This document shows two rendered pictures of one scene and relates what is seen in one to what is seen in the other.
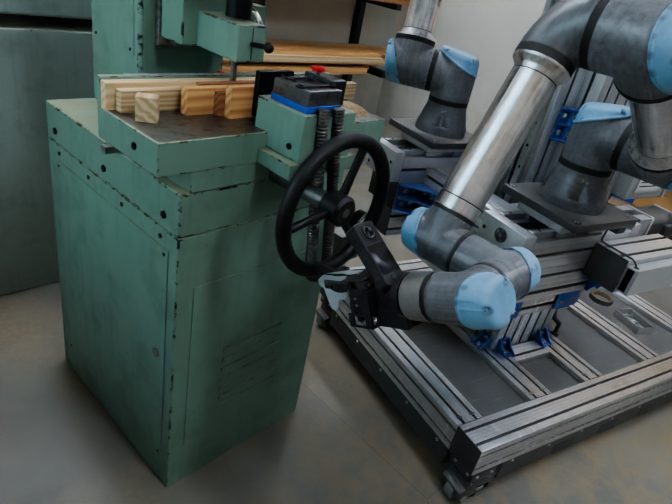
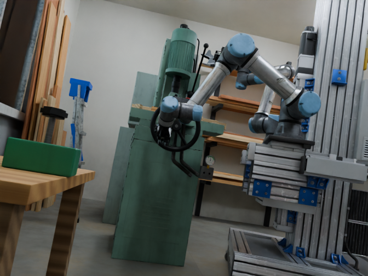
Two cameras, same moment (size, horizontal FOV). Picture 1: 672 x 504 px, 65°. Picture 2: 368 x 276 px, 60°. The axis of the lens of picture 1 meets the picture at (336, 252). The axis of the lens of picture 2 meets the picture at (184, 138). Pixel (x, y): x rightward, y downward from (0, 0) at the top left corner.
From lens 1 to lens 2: 1.45 m
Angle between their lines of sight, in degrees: 53
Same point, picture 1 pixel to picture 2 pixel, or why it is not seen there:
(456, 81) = (271, 124)
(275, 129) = not seen: hidden behind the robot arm
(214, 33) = not seen: hidden behind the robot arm
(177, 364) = (125, 189)
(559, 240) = (272, 148)
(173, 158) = (135, 112)
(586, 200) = (283, 131)
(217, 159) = (149, 117)
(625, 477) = not seen: outside the picture
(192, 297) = (134, 163)
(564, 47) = (221, 58)
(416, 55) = (258, 119)
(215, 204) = (147, 131)
